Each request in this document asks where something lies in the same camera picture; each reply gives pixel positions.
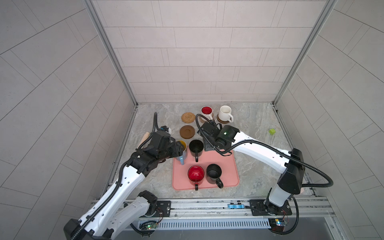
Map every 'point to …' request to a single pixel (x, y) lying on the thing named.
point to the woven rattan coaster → (188, 117)
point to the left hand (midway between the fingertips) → (184, 146)
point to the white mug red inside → (207, 111)
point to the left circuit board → (151, 226)
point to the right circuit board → (277, 221)
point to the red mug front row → (196, 173)
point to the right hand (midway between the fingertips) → (209, 146)
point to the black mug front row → (213, 171)
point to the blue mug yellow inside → (182, 158)
